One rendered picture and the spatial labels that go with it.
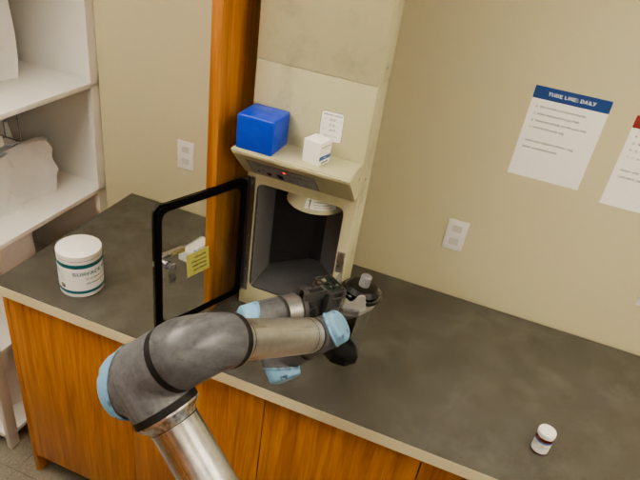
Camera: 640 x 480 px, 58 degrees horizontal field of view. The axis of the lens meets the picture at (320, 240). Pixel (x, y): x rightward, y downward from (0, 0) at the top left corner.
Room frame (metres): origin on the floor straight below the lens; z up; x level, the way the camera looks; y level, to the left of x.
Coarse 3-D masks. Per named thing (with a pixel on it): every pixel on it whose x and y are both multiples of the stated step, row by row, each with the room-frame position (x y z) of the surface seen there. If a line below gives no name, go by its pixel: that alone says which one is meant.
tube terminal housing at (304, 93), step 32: (256, 64) 1.45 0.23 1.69; (256, 96) 1.45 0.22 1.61; (288, 96) 1.43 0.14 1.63; (320, 96) 1.40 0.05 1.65; (352, 96) 1.38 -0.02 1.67; (384, 96) 1.45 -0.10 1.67; (352, 128) 1.38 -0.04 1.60; (352, 160) 1.37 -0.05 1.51; (320, 192) 1.39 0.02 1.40; (352, 224) 1.37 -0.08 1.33; (352, 256) 1.45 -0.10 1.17
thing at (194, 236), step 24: (240, 192) 1.41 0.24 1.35; (168, 216) 1.22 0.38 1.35; (192, 216) 1.28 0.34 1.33; (216, 216) 1.35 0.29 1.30; (168, 240) 1.22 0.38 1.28; (192, 240) 1.29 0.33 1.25; (216, 240) 1.35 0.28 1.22; (192, 264) 1.29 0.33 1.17; (216, 264) 1.35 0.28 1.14; (168, 288) 1.22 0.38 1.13; (192, 288) 1.29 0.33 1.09; (216, 288) 1.36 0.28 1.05; (168, 312) 1.22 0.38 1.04
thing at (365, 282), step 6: (366, 276) 1.22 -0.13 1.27; (348, 282) 1.23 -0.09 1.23; (354, 282) 1.23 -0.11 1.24; (360, 282) 1.22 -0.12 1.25; (366, 282) 1.21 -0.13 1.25; (372, 282) 1.25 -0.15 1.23; (348, 288) 1.21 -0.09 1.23; (354, 288) 1.20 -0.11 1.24; (360, 288) 1.21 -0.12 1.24; (366, 288) 1.21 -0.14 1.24; (372, 288) 1.22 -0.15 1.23; (354, 294) 1.19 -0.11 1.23; (360, 294) 1.19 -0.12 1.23; (366, 294) 1.19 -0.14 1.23; (372, 294) 1.20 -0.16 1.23; (378, 294) 1.22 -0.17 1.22
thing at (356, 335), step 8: (352, 296) 1.18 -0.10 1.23; (368, 312) 1.19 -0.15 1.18; (352, 320) 1.18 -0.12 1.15; (360, 320) 1.18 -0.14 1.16; (368, 320) 1.20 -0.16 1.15; (352, 328) 1.18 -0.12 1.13; (360, 328) 1.18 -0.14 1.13; (352, 336) 1.18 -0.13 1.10; (360, 336) 1.19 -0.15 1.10; (344, 344) 1.17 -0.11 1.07; (352, 344) 1.18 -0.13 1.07; (360, 344) 1.20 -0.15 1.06; (336, 352) 1.18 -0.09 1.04; (344, 352) 1.17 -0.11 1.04; (352, 352) 1.18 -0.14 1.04
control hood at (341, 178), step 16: (288, 144) 1.42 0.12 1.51; (240, 160) 1.38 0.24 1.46; (256, 160) 1.33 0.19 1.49; (272, 160) 1.31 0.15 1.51; (288, 160) 1.32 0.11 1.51; (336, 160) 1.36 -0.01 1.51; (320, 176) 1.28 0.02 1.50; (336, 176) 1.27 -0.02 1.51; (352, 176) 1.29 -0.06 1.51; (336, 192) 1.33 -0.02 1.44; (352, 192) 1.30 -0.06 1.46
